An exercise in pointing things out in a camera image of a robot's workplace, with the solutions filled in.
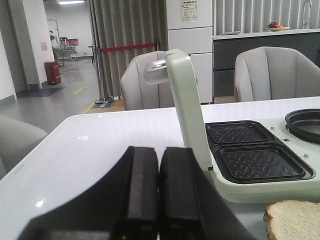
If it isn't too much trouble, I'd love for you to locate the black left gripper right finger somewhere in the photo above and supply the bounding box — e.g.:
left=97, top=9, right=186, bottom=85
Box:
left=159, top=147, right=254, bottom=240

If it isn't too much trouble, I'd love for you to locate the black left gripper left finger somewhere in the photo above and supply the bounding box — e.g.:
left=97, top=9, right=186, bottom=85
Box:
left=26, top=146, right=158, bottom=240

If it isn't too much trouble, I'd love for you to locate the bread slice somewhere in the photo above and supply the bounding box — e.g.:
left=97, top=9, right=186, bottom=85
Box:
left=263, top=200, right=320, bottom=240

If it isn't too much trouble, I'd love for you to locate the green breakfast maker lid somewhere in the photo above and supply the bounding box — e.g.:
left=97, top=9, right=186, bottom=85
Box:
left=143, top=48, right=212, bottom=171

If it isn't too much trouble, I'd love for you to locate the green breakfast maker base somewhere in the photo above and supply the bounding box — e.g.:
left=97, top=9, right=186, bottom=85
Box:
left=205, top=117, right=320, bottom=203

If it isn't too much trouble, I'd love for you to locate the grey armchair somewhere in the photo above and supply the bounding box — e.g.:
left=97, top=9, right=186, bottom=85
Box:
left=0, top=115, right=48, bottom=178
left=234, top=46, right=320, bottom=102
left=120, top=51, right=175, bottom=111

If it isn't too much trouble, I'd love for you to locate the grey armchair near left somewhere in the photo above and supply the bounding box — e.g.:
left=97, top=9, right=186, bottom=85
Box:
left=0, top=115, right=48, bottom=178

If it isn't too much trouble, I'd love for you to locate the black round frying pan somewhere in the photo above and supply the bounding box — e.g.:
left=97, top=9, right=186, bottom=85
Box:
left=285, top=108, right=320, bottom=144

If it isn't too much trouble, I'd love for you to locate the red trash bin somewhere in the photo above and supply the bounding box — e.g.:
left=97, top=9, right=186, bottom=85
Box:
left=44, top=61, right=61, bottom=85

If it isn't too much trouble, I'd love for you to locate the right grey armchair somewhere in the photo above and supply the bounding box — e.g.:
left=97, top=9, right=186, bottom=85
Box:
left=234, top=46, right=320, bottom=102

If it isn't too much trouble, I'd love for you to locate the dark kitchen counter cabinet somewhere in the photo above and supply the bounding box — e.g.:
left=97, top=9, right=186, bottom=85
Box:
left=213, top=32, right=320, bottom=98

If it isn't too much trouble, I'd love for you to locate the red barrier belt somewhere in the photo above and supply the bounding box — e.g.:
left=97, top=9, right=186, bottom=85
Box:
left=100, top=42, right=158, bottom=52

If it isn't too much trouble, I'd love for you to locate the white refrigerator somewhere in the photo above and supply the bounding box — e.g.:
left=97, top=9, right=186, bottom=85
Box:
left=166, top=0, right=214, bottom=104

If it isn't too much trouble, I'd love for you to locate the fruit plate on counter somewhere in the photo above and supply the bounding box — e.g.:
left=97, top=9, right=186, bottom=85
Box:
left=266, top=21, right=291, bottom=32

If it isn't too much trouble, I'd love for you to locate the chrome faucet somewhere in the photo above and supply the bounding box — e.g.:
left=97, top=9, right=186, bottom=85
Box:
left=301, top=0, right=313, bottom=29

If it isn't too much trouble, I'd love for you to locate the barrier stanchion post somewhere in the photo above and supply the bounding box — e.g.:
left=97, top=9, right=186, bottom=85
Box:
left=93, top=46, right=113, bottom=104

